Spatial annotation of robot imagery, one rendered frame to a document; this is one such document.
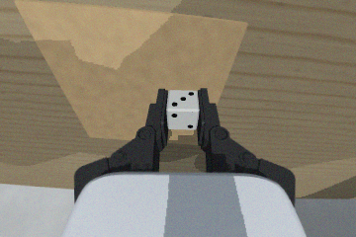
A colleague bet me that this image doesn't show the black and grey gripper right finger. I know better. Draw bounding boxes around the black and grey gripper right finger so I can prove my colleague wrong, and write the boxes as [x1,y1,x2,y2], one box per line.
[197,88,296,208]

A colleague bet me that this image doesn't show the white die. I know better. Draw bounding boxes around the white die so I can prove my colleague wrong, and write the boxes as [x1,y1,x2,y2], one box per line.
[166,90,200,130]

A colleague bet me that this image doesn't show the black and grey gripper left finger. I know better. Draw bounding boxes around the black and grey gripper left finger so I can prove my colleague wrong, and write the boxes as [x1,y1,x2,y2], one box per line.
[74,89,168,203]

